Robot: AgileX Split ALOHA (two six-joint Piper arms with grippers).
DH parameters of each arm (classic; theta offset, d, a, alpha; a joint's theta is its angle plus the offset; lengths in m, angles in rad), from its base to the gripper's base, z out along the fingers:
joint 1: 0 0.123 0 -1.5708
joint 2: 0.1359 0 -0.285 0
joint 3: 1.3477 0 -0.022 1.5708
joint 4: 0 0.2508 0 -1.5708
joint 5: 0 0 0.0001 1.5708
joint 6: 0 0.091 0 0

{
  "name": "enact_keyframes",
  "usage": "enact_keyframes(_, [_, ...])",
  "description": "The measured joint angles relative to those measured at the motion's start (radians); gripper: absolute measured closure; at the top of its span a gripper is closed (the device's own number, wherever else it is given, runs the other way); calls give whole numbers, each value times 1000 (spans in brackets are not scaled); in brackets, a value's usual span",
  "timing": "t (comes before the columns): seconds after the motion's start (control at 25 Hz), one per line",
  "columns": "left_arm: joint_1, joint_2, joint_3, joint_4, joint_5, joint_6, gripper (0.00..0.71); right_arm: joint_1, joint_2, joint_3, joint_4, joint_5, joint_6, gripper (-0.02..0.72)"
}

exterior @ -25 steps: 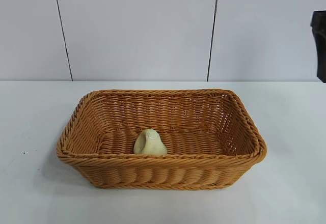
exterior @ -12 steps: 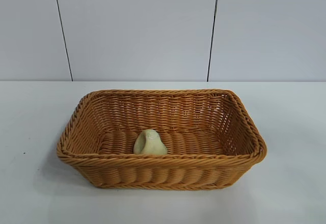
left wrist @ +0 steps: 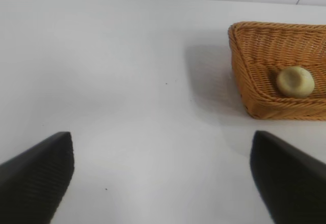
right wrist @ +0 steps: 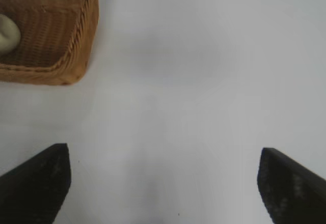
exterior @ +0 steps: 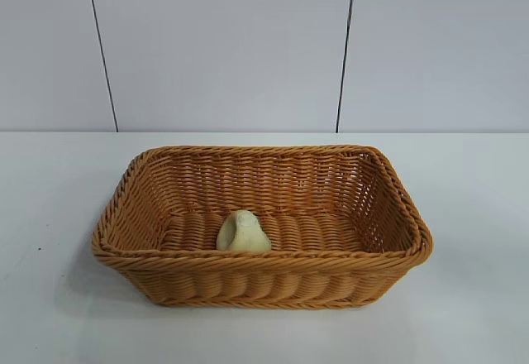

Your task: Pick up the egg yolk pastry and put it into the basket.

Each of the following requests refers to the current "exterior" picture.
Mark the pale egg yolk pastry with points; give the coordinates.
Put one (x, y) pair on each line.
(244, 236)

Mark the brown woven wicker basket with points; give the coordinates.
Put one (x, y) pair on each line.
(248, 285)

